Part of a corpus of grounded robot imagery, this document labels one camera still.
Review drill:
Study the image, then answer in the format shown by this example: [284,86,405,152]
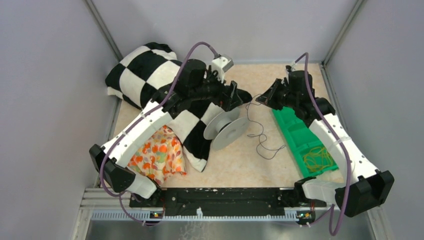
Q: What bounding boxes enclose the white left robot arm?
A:
[89,55,244,207]

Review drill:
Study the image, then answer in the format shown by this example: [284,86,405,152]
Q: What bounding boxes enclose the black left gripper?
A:
[190,66,243,112]

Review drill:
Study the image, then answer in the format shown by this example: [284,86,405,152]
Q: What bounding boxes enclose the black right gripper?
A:
[255,78,298,111]

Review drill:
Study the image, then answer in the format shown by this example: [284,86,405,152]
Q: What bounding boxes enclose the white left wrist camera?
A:
[211,54,234,83]

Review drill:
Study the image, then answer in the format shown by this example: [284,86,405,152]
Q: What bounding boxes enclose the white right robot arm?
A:
[256,70,395,218]

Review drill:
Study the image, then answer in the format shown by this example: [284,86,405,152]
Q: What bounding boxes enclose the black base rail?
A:
[129,187,326,217]

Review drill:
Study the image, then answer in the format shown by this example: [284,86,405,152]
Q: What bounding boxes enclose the green plastic compartment bin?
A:
[272,107,338,178]

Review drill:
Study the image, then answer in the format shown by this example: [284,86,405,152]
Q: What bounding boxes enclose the grey plastic cable spool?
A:
[203,108,249,151]

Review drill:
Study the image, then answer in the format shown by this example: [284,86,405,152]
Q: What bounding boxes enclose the orange floral cloth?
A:
[127,125,187,185]

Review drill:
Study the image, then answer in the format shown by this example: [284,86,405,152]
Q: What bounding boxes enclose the black white checkered blanket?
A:
[105,42,252,172]

